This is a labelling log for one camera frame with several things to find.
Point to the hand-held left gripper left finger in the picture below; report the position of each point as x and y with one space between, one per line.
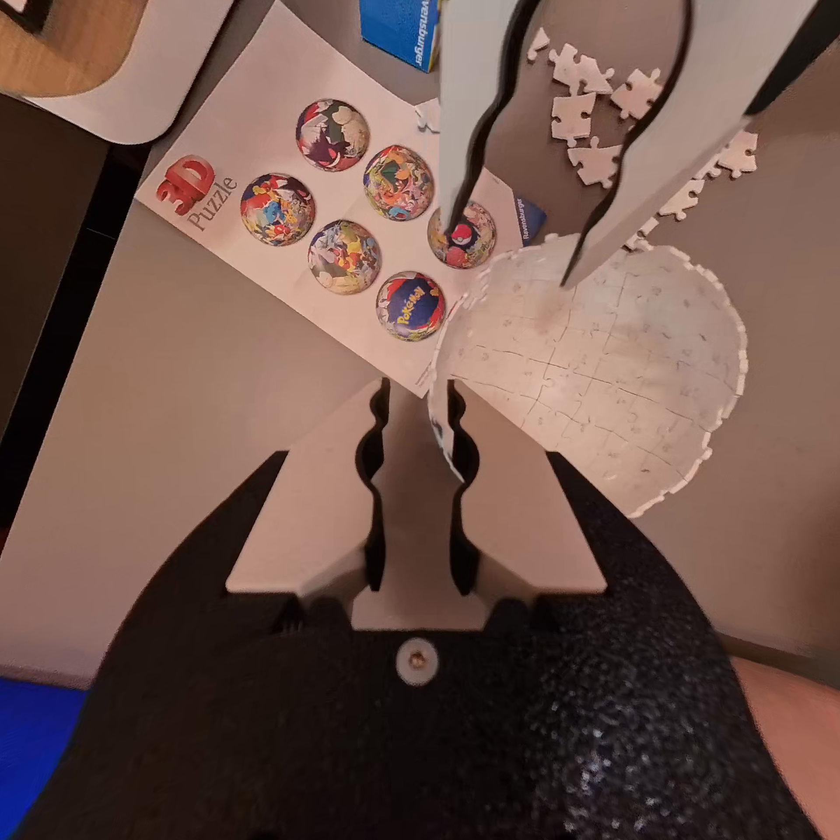
308 525

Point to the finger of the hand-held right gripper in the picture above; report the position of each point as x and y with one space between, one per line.
466 65
722 65

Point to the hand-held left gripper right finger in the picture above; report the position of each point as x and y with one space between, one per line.
531 525

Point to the pile of white puzzle pieces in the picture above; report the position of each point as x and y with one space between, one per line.
571 118

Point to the white half-sphere puzzle ball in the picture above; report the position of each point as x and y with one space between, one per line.
623 367

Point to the blue puzzle box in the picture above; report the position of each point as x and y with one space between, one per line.
394 26

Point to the printed puzzle instruction sheet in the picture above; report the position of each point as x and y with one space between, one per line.
262 118

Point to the person's leg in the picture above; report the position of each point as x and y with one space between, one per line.
800 722

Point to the blue mat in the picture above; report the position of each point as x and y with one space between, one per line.
33 741

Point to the round wooden board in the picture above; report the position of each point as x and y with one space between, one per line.
65 59

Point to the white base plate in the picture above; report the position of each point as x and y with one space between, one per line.
164 85

